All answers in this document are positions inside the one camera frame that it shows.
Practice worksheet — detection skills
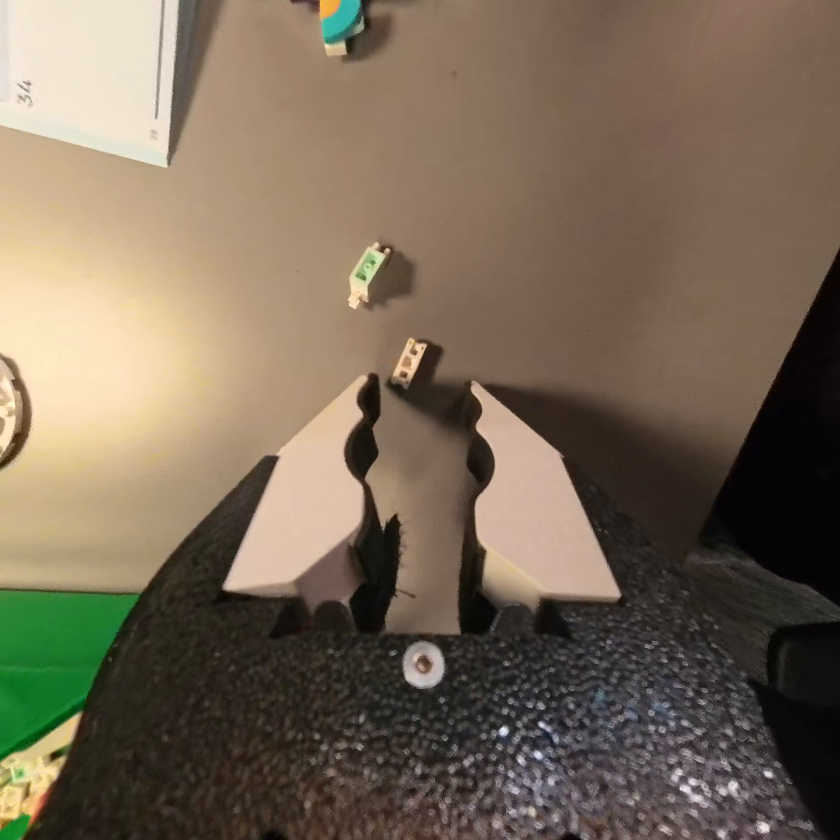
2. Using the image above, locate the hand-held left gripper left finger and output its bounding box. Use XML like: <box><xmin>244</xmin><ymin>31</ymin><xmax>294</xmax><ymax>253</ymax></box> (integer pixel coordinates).
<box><xmin>222</xmin><ymin>373</ymin><xmax>383</xmax><ymax>610</ymax></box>

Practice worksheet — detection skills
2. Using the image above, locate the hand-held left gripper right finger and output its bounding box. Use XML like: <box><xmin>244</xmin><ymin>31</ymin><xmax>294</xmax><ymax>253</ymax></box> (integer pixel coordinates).
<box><xmin>459</xmin><ymin>381</ymin><xmax>623</xmax><ymax>610</ymax></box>

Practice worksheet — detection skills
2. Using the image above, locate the small white lego bracket piece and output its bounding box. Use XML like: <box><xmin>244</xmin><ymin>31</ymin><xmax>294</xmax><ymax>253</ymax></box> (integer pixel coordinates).
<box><xmin>391</xmin><ymin>336</ymin><xmax>429</xmax><ymax>391</ymax></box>

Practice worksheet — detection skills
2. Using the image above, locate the green and white lego piece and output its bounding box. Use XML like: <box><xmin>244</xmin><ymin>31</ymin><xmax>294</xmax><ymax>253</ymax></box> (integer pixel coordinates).
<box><xmin>346</xmin><ymin>241</ymin><xmax>395</xmax><ymax>310</ymax></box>

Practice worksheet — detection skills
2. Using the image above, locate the pile of loose lego pieces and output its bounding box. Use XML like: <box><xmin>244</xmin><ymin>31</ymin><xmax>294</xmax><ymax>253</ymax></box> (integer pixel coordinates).
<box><xmin>0</xmin><ymin>712</ymin><xmax>88</xmax><ymax>840</ymax></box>

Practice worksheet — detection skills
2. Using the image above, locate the teal and orange lego assembly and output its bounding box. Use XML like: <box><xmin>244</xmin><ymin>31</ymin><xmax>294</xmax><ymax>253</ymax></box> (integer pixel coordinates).
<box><xmin>298</xmin><ymin>0</ymin><xmax>370</xmax><ymax>60</ymax></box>

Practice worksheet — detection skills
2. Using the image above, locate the lego instruction booklet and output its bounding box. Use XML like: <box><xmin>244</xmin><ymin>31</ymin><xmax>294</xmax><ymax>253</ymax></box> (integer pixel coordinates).
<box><xmin>0</xmin><ymin>0</ymin><xmax>199</xmax><ymax>169</ymax></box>

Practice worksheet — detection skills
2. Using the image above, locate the round grey and white part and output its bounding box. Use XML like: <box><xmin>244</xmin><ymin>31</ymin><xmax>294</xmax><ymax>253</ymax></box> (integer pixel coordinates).
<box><xmin>0</xmin><ymin>353</ymin><xmax>33</xmax><ymax>471</ymax></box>

